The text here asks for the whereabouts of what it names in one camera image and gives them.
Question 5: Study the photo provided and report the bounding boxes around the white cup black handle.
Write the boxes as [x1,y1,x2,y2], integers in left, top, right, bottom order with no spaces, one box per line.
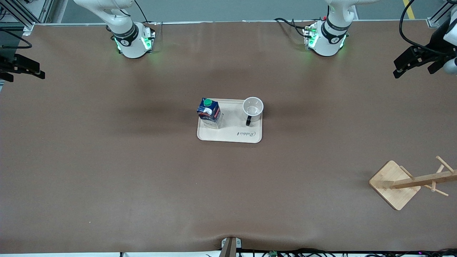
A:
[242,96,264,127]

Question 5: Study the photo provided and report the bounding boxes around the blue milk carton green cap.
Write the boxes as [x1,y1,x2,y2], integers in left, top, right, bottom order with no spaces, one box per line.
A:
[197,97,224,129]

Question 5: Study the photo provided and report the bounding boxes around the wooden cup rack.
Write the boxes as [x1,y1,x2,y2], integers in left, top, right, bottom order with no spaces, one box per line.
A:
[368,156,457,211]

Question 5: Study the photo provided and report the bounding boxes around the cream rabbit print tray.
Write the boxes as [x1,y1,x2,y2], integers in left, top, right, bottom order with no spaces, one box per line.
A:
[197,99,263,144]

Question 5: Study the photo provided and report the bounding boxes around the aluminium frame post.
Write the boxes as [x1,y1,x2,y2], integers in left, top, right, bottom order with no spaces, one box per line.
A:
[0,0,54,36]
[427,0,457,28]

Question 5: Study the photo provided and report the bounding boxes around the black left arm base cable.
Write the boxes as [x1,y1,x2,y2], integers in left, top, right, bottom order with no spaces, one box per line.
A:
[274,17,314,38]

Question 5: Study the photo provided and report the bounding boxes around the black arm base cable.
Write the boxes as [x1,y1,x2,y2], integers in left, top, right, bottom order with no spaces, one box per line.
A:
[134,0,158,26]
[274,17,314,38]

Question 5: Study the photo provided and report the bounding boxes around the black right arm base cable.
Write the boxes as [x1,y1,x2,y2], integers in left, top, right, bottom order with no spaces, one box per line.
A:
[134,0,158,26]

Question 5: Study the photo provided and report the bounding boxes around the grey table edge camera mount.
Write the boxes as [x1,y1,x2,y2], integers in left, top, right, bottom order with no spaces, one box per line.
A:
[221,236,242,257]

